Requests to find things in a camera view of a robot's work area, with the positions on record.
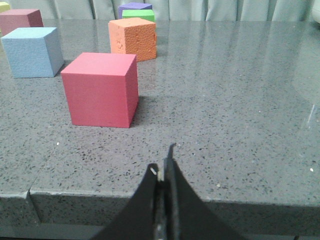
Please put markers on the green foam cube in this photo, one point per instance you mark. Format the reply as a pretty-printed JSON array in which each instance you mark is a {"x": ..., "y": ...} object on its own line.
[{"x": 146, "y": 14}]

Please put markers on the yellow foam cube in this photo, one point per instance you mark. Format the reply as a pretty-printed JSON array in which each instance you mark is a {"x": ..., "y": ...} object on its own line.
[{"x": 4, "y": 6}]

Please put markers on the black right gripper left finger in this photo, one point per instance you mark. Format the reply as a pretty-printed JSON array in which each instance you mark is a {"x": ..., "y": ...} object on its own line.
[{"x": 135, "y": 221}]

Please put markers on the purple foam cube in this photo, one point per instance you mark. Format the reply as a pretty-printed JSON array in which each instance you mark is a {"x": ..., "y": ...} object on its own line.
[{"x": 133, "y": 6}]

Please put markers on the grey curtain backdrop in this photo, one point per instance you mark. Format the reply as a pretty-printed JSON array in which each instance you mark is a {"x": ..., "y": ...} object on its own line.
[{"x": 178, "y": 10}]

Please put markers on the small pink-red foam cube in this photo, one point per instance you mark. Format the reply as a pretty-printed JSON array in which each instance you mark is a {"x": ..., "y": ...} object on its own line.
[{"x": 19, "y": 18}]

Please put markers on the dented orange foam cube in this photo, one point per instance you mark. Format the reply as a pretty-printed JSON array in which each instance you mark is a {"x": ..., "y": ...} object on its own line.
[{"x": 133, "y": 36}]

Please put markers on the smooth light blue foam cube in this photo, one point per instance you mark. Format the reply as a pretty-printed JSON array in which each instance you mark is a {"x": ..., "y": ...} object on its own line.
[{"x": 33, "y": 52}]

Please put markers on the large red foam cube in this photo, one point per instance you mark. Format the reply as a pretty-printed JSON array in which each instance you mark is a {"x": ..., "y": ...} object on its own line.
[{"x": 102, "y": 89}]

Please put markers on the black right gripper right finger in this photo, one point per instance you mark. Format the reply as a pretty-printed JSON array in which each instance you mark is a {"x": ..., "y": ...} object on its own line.
[{"x": 188, "y": 218}]

